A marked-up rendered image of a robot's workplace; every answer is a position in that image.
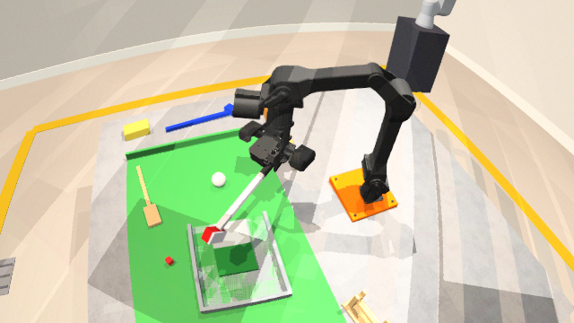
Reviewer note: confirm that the blue putter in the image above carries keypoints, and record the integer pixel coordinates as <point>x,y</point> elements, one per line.
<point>227,111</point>

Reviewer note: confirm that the white ball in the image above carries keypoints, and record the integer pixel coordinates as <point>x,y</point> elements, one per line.
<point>218,179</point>

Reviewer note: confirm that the green putting mat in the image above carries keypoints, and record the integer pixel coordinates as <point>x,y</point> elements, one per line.
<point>180,183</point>

